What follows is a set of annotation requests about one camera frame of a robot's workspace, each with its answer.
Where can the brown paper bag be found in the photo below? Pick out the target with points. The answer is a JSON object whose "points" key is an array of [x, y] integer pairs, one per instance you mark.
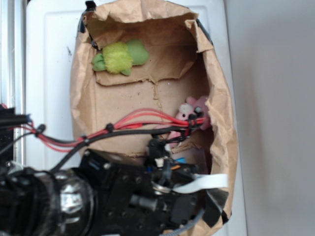
{"points": [[183, 62]]}

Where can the green plush toy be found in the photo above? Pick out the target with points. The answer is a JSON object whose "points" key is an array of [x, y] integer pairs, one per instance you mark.
{"points": [[120, 57]]}

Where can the pink plush bunny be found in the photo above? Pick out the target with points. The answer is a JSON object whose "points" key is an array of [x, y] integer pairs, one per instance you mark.
{"points": [[191, 108]]}

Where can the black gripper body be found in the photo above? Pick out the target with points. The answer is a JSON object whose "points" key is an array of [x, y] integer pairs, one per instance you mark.
{"points": [[154, 200]]}

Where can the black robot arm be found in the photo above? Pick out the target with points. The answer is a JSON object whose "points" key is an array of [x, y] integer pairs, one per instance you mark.
{"points": [[98, 193]]}

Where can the aluminium frame rail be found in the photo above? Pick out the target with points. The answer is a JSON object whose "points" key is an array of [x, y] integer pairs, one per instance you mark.
{"points": [[13, 54]]}

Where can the blue rectangular block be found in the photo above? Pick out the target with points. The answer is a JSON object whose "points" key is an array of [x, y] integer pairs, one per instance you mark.
{"points": [[182, 160]]}

